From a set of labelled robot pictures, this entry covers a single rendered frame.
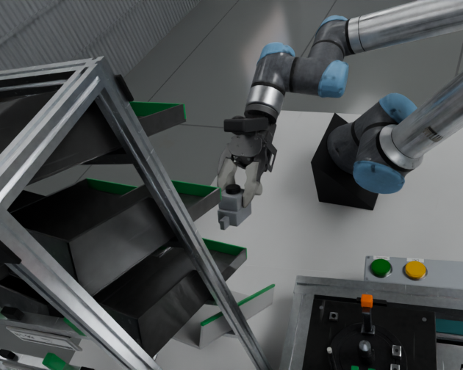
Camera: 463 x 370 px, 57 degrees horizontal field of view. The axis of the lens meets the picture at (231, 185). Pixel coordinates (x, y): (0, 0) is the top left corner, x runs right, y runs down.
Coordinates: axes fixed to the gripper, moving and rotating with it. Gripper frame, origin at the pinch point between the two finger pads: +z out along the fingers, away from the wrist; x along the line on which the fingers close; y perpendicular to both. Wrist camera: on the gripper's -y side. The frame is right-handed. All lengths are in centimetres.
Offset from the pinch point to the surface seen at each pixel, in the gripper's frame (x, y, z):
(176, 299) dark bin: -6.3, -19.1, 20.4
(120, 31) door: 273, 185, -192
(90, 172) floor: 211, 155, -38
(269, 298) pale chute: -6.5, 16.1, 16.5
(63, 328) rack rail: -6.4, -37.9, 25.1
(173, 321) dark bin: -6.3, -18.0, 23.4
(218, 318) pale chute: -6.2, -4.3, 22.0
